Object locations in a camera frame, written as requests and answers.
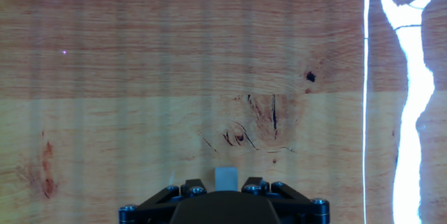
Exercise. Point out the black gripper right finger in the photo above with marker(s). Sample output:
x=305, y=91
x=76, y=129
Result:
x=297, y=208

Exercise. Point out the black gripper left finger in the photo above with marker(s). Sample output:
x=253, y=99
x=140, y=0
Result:
x=153, y=206

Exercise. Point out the wood grain mat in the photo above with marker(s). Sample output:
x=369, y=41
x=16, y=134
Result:
x=139, y=77

